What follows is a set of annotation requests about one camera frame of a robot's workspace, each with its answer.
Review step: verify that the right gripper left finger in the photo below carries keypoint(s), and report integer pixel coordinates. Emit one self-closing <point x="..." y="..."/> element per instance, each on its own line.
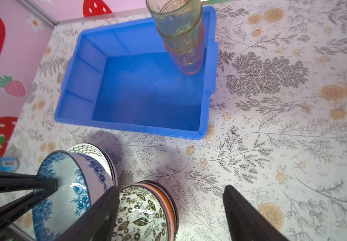
<point x="98" y="223"/>

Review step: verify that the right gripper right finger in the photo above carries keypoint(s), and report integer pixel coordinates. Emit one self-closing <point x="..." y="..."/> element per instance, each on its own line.
<point x="244" y="221"/>

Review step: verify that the blue patterned bowl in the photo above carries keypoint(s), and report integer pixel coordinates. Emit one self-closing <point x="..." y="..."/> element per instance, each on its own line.
<point x="82" y="180"/>

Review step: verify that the white bowl with orange outside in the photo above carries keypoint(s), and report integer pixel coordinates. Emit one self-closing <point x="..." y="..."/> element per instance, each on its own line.
<point x="168" y="204"/>

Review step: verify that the pink transparent cup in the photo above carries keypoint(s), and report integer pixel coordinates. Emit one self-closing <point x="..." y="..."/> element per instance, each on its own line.
<point x="190" y="61"/>

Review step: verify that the yellow transparent cup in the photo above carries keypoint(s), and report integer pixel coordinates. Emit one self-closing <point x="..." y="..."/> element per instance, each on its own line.
<point x="191" y="40"/>

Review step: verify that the blue plastic bin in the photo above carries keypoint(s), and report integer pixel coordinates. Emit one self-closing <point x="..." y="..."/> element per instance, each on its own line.
<point x="121" y="77"/>

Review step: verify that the white plate with patterned rim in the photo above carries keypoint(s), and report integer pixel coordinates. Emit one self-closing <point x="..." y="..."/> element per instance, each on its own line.
<point x="100" y="155"/>

